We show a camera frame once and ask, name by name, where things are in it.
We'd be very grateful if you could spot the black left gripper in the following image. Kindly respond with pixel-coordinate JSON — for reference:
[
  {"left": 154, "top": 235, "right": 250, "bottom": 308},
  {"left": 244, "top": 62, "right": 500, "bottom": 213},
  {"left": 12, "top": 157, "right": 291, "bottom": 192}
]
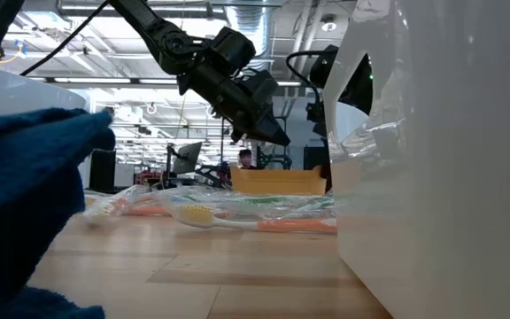
[{"left": 178, "top": 66, "right": 292, "bottom": 148}]

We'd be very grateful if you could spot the orange plastic bin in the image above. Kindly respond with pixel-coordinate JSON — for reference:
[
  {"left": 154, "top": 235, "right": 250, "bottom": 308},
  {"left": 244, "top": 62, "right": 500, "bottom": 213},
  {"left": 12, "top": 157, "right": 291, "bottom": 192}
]
[{"left": 229, "top": 164, "right": 328, "bottom": 197}]

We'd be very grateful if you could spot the white plastic bin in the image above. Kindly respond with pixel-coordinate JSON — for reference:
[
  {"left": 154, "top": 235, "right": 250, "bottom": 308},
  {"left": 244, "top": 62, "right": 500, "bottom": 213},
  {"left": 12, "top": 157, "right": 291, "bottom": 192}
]
[
  {"left": 323, "top": 0, "right": 510, "bottom": 319},
  {"left": 0, "top": 60, "right": 93, "bottom": 191}
]

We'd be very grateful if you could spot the grey monitor on arm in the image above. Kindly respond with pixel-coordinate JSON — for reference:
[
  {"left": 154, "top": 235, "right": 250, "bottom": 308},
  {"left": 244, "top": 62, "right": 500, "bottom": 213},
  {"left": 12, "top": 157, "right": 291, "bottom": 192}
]
[{"left": 171, "top": 140, "right": 205, "bottom": 176}]

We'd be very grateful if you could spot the person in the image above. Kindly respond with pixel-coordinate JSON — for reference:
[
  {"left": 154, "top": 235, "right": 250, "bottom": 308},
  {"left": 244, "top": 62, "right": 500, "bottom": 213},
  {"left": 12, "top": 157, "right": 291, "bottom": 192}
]
[{"left": 236, "top": 148, "right": 259, "bottom": 171}]

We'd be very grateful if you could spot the black cabinet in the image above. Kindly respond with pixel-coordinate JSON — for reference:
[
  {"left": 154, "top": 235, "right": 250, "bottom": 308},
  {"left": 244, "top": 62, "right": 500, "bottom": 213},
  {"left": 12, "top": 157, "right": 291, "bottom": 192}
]
[
  {"left": 303, "top": 144, "right": 330, "bottom": 196},
  {"left": 89, "top": 149, "right": 117, "bottom": 192}
]

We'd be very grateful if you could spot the round ceiling sensor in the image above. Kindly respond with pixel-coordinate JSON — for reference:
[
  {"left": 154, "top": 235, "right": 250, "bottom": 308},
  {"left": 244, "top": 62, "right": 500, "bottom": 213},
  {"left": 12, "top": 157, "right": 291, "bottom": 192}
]
[{"left": 320, "top": 13, "right": 338, "bottom": 33}]

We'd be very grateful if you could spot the blue folded cloth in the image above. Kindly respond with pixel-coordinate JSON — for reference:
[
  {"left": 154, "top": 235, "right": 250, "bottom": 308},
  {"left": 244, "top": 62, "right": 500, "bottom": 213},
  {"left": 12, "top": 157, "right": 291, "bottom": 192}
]
[{"left": 0, "top": 107, "right": 118, "bottom": 319}]

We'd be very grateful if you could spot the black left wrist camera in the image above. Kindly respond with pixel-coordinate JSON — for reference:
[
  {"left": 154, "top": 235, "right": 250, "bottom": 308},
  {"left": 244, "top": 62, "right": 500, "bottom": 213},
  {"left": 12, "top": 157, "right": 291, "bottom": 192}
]
[{"left": 242, "top": 69, "right": 280, "bottom": 106}]

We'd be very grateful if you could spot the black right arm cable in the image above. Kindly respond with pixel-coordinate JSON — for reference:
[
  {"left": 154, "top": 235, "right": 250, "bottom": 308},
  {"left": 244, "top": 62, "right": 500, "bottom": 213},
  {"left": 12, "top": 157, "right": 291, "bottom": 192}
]
[{"left": 285, "top": 50, "right": 322, "bottom": 105}]

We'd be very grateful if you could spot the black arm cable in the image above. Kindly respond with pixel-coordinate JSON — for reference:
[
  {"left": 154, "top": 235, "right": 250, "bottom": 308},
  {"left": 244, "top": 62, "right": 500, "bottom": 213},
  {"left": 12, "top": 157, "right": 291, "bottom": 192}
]
[
  {"left": 285, "top": 50, "right": 322, "bottom": 105},
  {"left": 19, "top": 0, "right": 111, "bottom": 76}
]

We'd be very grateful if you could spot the black ceiling light rail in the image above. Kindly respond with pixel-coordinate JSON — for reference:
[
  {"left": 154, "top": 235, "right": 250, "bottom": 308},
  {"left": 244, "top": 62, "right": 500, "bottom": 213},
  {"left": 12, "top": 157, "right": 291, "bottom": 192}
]
[{"left": 24, "top": 75, "right": 327, "bottom": 89}]

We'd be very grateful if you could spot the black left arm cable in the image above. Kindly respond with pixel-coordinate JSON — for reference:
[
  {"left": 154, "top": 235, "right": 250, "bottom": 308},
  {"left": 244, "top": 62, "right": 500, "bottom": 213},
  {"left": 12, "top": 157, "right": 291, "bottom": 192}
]
[{"left": 19, "top": 0, "right": 111, "bottom": 76}]

